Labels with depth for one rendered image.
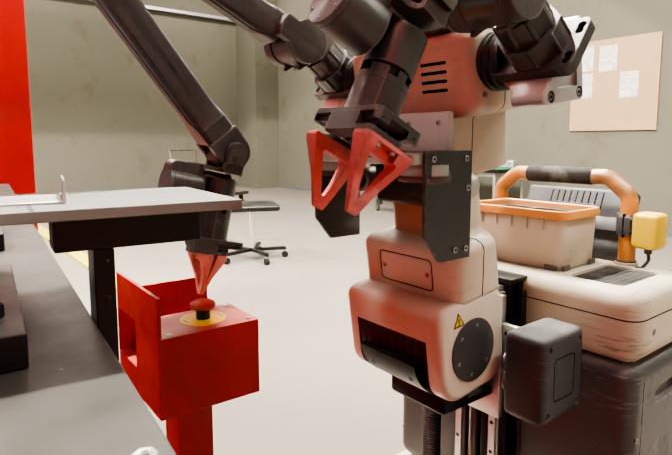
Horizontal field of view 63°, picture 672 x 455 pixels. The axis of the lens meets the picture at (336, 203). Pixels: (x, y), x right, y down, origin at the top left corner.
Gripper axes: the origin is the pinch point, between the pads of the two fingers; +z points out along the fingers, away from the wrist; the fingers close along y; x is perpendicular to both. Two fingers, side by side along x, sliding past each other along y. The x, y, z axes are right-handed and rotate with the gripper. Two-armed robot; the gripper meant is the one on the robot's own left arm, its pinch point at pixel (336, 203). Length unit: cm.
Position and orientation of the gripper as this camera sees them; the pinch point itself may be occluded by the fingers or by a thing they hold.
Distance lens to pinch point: 54.6
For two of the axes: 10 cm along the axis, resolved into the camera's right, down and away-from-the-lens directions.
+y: 6.1, 0.9, -7.8
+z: -3.6, 9.2, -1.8
